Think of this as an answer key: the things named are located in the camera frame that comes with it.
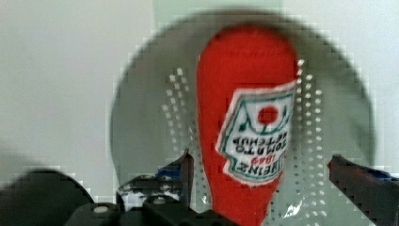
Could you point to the green oval strainer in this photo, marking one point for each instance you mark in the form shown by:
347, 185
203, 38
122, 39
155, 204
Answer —
155, 118

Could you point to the red plush ketchup bottle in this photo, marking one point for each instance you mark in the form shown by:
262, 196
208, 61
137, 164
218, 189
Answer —
246, 88

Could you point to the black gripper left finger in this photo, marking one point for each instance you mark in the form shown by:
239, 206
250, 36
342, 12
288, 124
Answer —
174, 180

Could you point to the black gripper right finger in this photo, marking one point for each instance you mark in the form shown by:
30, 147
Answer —
374, 192

